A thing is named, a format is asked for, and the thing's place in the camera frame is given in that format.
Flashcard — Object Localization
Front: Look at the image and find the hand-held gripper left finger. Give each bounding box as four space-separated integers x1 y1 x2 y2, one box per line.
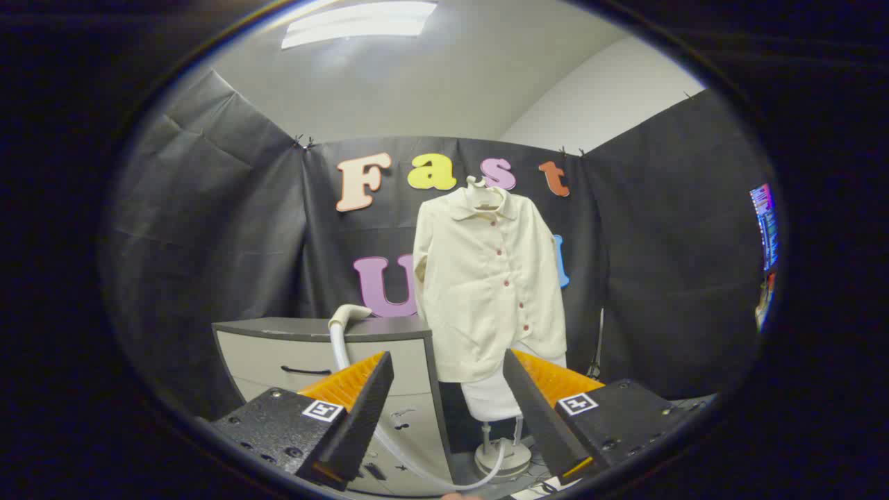
208 351 395 492

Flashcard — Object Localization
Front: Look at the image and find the white garment steamer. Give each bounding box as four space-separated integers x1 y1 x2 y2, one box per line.
328 304 508 492

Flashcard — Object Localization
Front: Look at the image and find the computer monitor screen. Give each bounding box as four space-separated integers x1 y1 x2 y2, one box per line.
749 183 780 272

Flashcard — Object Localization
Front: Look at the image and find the white mannequin torso stand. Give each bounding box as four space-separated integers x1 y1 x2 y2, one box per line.
458 175 565 480

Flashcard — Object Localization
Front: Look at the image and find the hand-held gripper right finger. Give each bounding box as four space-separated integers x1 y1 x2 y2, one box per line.
502 349 695 485

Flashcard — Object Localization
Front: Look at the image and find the grey drawer cabinet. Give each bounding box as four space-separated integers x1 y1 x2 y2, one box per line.
212 316 456 497

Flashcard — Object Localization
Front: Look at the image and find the cream button-up shirt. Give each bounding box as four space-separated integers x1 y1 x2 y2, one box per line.
413 185 569 384

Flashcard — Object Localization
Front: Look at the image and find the ceiling light panel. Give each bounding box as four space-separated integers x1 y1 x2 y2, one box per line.
281 0 438 51

